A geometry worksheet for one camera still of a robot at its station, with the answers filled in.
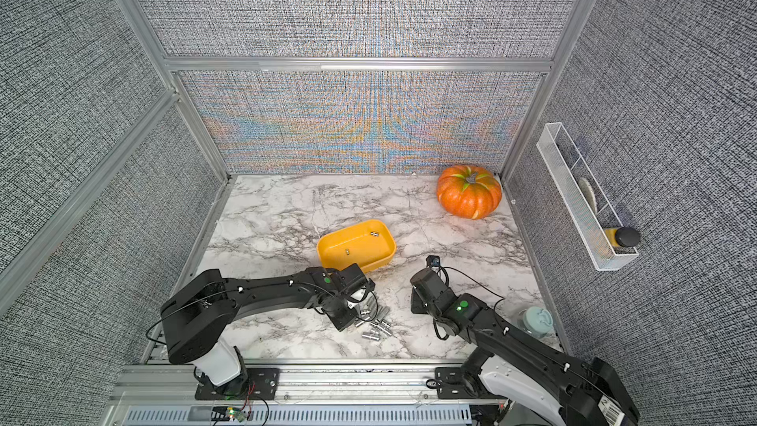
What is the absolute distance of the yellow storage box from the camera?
957 mm

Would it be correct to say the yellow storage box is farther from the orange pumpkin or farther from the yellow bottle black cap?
the yellow bottle black cap

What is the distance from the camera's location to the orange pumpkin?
99 centimetres

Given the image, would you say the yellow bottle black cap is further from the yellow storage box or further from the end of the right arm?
the yellow storage box

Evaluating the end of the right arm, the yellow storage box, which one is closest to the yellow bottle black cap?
the end of the right arm

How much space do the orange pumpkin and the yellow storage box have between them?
243 millimetres
